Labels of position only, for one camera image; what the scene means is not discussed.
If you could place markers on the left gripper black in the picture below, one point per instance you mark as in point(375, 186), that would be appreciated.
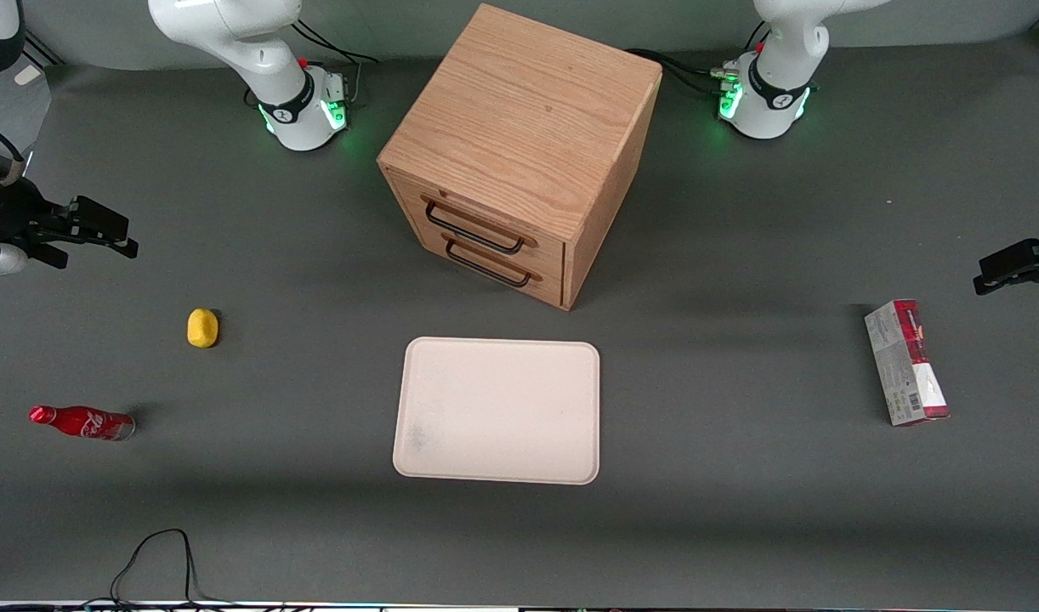
point(1018, 259)

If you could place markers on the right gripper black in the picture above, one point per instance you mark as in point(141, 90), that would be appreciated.
point(9, 215)

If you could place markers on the red coke bottle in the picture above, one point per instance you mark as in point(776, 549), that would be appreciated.
point(86, 422)

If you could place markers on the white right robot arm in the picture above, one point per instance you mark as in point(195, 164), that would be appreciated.
point(256, 51)

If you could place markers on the cream plastic tray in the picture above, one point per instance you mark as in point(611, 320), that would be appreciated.
point(498, 408)

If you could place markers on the yellow lemon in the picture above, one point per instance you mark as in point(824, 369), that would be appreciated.
point(202, 329)

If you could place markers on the red and grey carton box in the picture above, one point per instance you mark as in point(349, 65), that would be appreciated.
point(906, 365)

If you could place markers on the white tape piece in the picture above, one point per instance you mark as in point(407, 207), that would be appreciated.
point(27, 75)

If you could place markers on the wooden two-drawer cabinet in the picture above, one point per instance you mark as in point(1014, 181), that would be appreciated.
point(519, 102)

